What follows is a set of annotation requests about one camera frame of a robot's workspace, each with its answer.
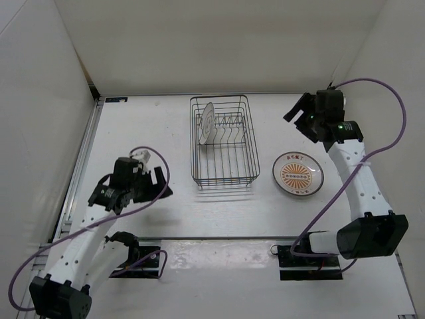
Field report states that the purple cable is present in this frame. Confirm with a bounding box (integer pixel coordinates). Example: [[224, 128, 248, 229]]
[[8, 146, 172, 312], [290, 78, 408, 276]]

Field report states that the white plate spiral pattern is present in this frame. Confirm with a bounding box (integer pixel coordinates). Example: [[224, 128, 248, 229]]
[[198, 102, 214, 145]]

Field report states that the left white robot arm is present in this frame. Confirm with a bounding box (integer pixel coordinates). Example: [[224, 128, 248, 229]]
[[29, 157, 173, 318]]

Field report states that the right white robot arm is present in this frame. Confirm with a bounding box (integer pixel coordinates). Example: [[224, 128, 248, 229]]
[[284, 89, 408, 266]]

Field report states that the white plate red pattern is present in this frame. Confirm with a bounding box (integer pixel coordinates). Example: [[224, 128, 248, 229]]
[[272, 152, 325, 197]]

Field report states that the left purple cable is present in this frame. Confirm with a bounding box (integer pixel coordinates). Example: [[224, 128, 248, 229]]
[[8, 146, 172, 312]]

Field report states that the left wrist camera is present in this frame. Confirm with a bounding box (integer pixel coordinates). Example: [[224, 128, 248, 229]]
[[129, 150, 151, 164]]

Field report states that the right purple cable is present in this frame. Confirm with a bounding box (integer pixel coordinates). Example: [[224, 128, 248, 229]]
[[290, 78, 408, 276]]

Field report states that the left blue corner label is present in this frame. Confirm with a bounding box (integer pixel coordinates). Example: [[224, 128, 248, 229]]
[[105, 97, 128, 103]]

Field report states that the wire dish rack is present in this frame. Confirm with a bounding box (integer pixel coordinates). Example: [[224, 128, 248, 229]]
[[189, 94, 260, 189]]

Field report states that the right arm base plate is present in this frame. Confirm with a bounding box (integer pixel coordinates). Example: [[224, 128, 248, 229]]
[[277, 245, 343, 281]]

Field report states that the left aluminium rail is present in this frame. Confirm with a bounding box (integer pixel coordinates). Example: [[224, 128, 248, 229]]
[[49, 99, 104, 243]]

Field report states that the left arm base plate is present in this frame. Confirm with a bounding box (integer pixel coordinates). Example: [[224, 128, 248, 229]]
[[110, 246, 161, 279]]

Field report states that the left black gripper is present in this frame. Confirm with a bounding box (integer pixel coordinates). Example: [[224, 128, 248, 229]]
[[127, 165, 173, 203]]

